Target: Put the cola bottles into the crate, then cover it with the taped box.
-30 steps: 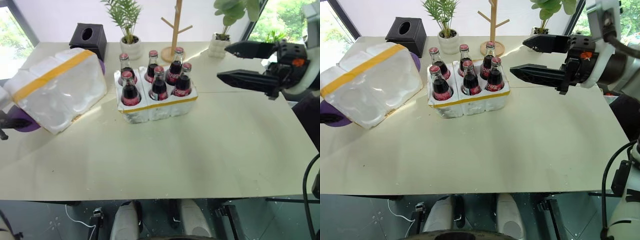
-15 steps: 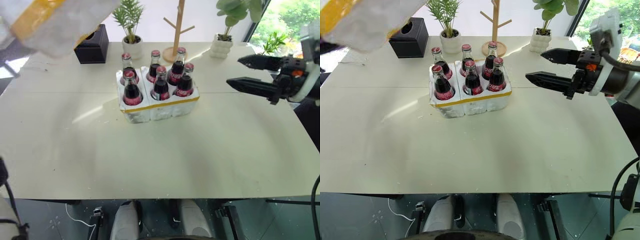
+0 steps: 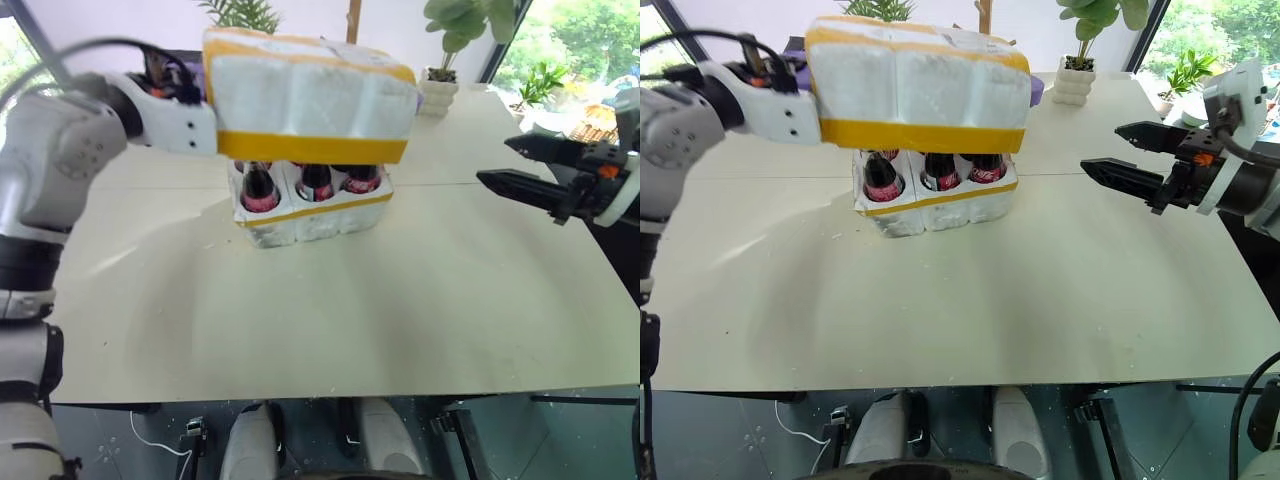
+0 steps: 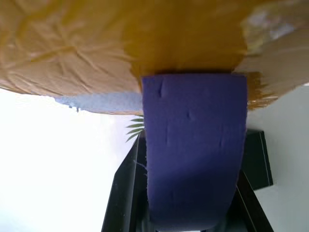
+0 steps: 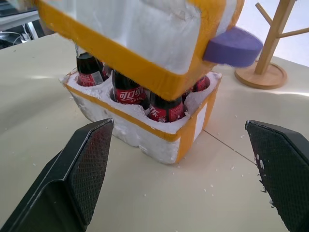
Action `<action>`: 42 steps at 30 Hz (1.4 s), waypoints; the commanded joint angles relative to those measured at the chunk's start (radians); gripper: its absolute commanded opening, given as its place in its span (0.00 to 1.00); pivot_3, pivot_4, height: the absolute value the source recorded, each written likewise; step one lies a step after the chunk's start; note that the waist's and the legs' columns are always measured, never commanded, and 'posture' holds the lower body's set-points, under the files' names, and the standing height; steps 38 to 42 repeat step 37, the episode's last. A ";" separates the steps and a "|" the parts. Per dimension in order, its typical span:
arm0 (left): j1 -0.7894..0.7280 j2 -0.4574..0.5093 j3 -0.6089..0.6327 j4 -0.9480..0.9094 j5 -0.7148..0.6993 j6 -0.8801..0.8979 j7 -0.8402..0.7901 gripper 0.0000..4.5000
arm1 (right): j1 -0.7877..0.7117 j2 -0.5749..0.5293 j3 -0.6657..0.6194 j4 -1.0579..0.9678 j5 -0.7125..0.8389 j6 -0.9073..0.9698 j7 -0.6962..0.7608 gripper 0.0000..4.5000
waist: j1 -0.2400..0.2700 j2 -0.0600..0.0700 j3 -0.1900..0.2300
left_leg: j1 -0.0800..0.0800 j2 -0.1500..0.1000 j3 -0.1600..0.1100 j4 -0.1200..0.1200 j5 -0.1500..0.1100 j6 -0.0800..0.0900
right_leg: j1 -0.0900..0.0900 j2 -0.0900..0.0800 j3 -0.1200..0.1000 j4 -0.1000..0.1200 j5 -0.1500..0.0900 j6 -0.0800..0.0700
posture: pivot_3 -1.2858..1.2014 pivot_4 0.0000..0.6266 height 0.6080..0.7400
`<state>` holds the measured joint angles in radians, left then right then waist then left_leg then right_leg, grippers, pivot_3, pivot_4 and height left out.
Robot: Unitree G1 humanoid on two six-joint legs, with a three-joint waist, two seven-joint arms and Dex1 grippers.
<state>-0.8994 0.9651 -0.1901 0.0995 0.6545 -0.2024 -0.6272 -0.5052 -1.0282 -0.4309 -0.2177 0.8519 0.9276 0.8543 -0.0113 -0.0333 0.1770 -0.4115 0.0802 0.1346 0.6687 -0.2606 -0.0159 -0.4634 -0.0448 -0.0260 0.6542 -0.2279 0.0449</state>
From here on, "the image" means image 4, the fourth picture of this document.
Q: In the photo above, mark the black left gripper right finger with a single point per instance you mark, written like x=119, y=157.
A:
x=248, y=212

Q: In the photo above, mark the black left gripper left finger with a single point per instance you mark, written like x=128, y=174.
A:
x=125, y=193

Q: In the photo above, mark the cardboard box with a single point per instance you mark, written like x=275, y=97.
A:
x=79, y=48

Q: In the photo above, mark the black cabinet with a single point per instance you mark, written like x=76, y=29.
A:
x=257, y=164

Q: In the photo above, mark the green plant leaves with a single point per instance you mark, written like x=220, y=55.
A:
x=136, y=128

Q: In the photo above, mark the purple foam pad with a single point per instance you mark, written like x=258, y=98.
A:
x=193, y=145

